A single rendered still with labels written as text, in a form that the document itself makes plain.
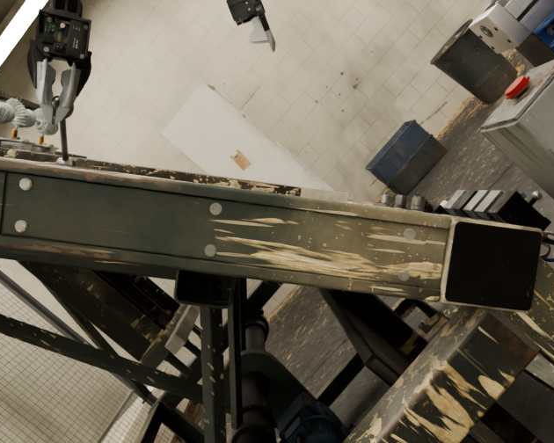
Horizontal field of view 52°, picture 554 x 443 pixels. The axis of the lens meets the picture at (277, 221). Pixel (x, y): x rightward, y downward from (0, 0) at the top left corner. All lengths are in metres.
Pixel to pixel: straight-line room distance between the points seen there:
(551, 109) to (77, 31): 0.64
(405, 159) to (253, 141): 1.43
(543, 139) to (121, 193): 0.53
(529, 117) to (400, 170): 4.63
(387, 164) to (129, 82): 3.02
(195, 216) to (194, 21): 5.92
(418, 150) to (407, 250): 4.70
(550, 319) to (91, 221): 0.59
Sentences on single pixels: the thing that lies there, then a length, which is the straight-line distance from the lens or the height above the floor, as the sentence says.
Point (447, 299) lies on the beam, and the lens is 0.75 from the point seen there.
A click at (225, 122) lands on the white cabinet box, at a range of 5.03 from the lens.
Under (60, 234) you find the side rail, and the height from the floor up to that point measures 1.26.
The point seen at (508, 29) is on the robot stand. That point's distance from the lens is 1.28.
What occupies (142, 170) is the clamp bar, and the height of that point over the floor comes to 1.37.
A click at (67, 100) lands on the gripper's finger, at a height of 1.41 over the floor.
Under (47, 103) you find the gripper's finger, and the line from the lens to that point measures 0.94.
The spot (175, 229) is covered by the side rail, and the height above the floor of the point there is 1.16.
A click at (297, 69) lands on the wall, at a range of 6.40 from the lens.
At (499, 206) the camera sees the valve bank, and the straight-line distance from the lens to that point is 1.10.
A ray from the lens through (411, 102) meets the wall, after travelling 6.47.
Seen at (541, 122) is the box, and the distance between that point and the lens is 0.79.
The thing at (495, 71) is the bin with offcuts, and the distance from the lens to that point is 5.52.
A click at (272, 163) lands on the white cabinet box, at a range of 5.00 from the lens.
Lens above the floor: 1.12
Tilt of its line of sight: 4 degrees down
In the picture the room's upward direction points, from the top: 49 degrees counter-clockwise
